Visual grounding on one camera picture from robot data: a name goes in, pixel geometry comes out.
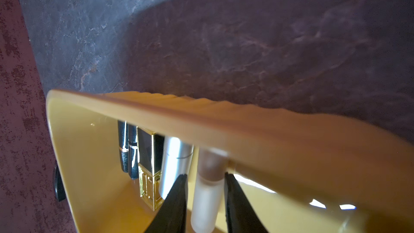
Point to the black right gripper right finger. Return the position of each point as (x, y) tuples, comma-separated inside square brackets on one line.
[(240, 216)]

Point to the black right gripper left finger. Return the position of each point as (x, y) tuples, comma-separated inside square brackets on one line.
[(172, 216)]

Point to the beige lipstick tube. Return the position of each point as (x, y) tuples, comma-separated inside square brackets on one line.
[(209, 188)]

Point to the silver pink lipstick tube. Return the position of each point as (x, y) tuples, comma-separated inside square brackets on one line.
[(177, 158)]

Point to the gold black square lipstick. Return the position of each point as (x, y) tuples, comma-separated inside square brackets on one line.
[(151, 148)]

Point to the black lipstick short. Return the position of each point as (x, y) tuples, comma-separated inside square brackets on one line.
[(133, 156)]

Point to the black lipstick with gold band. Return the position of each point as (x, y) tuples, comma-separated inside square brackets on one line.
[(123, 144)]

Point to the yellow plastic storage tray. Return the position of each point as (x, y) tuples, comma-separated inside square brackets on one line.
[(303, 173)]

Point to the black clip on table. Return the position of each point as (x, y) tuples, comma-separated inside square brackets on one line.
[(58, 185)]

